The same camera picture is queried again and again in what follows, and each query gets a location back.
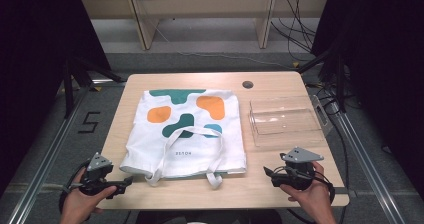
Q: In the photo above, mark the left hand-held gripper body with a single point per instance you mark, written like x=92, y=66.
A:
x=98, y=165

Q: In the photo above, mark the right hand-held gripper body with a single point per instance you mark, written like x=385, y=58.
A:
x=298, y=155

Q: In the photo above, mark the clear plastic box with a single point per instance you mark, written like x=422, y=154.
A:
x=286, y=122

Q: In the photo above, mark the white tote bag coloured blobs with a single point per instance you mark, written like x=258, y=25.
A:
x=186, y=144

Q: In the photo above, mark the person's right hand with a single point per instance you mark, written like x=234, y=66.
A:
x=313, y=195

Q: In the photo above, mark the person's left hand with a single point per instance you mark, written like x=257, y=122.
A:
x=81, y=202

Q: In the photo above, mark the yellow tape piece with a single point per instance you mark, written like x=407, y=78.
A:
x=295, y=64
x=97, y=88

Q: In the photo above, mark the person's dark clothing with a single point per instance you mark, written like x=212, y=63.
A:
x=206, y=217

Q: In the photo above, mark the black metal stand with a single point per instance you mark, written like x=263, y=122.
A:
x=339, y=80
x=68, y=87

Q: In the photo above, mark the round dark table grommet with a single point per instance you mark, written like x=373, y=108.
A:
x=247, y=84

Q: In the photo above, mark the dark curtain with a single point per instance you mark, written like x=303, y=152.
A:
x=383, y=67
x=33, y=67

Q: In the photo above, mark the beige wooden shelf unit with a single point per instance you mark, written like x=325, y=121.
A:
x=200, y=7

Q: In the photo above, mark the grey metal table bracket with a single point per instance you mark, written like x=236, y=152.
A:
x=321, y=112

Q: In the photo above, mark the aluminium floor rail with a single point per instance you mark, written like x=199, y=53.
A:
x=43, y=170
x=366, y=164

